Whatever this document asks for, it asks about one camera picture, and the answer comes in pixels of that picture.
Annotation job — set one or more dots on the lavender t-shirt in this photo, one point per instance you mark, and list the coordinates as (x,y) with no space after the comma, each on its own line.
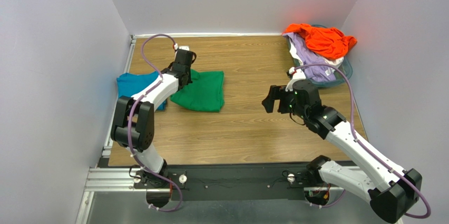
(316,73)

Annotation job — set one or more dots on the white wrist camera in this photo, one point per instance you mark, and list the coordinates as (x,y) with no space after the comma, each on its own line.
(294,75)
(178,47)

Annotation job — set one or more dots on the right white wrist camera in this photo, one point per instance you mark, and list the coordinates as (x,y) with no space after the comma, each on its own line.
(294,75)

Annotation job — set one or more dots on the orange t-shirt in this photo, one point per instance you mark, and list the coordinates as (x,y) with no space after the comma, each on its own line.
(330,43)

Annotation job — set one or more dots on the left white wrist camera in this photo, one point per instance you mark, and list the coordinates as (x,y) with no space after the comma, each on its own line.
(178,47)

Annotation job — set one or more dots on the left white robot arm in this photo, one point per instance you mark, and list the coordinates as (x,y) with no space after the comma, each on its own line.
(133,126)

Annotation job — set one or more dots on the folded blue t-shirt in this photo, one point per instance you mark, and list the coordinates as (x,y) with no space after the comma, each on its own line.
(130,84)

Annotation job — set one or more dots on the green t-shirt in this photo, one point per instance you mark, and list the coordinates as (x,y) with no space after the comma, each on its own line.
(203,94)

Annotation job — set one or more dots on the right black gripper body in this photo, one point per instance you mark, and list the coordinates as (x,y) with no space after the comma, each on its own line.
(279,97)

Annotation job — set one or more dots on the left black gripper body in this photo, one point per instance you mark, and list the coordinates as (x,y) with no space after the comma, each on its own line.
(185,75)

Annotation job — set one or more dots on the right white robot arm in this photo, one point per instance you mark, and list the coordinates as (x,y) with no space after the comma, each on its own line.
(389,189)

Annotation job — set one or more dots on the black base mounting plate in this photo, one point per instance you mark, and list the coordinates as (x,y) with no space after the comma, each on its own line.
(213,182)

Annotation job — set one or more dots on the teal plastic basket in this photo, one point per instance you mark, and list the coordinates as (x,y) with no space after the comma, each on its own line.
(345,69)

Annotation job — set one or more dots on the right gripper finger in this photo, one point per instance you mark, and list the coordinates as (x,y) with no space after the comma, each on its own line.
(278,92)
(269,102)

